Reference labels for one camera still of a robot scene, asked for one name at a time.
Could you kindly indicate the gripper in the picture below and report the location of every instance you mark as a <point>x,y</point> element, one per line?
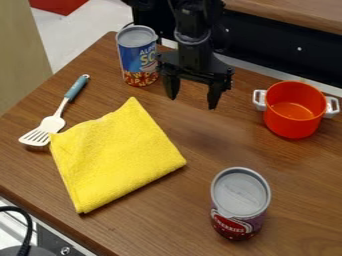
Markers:
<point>194,58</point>

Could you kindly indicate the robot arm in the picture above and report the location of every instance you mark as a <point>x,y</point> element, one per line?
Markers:
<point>192,16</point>

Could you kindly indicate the blue can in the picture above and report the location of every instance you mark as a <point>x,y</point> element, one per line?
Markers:
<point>138,56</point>

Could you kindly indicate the red pot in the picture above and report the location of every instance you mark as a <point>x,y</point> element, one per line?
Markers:
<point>294,110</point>

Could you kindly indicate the red can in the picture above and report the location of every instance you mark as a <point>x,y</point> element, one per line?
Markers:
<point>239,204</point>

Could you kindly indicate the yellow cloth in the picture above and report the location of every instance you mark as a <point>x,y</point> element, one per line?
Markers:
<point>115,153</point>

